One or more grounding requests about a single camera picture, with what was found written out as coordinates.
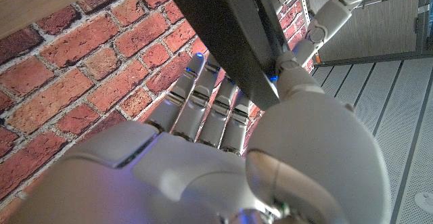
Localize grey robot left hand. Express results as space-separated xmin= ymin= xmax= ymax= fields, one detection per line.
xmin=265 ymin=0 xmax=383 ymax=66

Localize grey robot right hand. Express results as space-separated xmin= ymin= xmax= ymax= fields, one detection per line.
xmin=6 ymin=53 xmax=393 ymax=224

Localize black stapler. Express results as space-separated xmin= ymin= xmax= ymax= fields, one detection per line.
xmin=160 ymin=0 xmax=292 ymax=112

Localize red brick backdrop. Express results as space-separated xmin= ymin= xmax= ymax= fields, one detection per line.
xmin=0 ymin=0 xmax=317 ymax=218

